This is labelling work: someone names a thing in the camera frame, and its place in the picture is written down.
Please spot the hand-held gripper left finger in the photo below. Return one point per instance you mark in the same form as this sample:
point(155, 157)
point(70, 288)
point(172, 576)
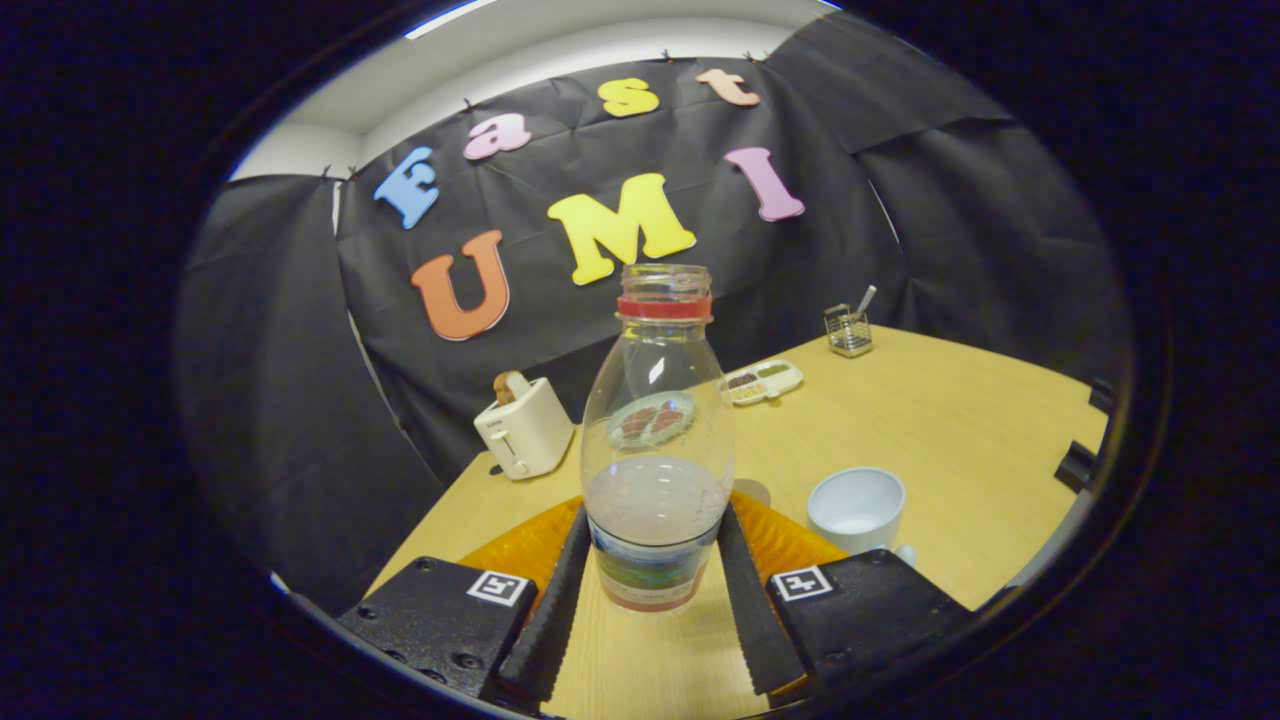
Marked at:
point(560, 600)

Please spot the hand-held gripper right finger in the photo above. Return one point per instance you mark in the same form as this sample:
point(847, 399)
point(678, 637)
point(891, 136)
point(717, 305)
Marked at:
point(745, 610)

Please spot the round brown coaster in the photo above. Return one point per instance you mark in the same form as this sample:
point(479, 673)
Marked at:
point(752, 492)

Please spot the clear juice bottle red collar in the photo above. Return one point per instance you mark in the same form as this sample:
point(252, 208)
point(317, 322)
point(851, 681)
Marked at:
point(655, 500)

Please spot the white cup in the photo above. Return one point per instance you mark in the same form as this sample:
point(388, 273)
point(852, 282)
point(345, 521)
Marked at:
point(855, 510)

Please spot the white toaster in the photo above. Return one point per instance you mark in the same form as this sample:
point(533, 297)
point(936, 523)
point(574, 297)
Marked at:
point(530, 435)

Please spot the pale green plate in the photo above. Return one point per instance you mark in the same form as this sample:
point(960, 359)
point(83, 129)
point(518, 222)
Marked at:
point(650, 420)

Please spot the toast slice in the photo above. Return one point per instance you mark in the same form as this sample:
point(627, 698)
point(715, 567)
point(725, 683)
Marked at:
point(510, 388)

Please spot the white divided seed tray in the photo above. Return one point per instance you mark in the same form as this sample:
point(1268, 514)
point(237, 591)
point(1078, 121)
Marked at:
point(765, 382)

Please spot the wooden table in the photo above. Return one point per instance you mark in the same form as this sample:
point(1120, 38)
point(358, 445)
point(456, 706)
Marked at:
point(950, 420)

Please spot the black table clamp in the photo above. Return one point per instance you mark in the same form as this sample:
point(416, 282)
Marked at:
point(1100, 395)
point(1075, 467)

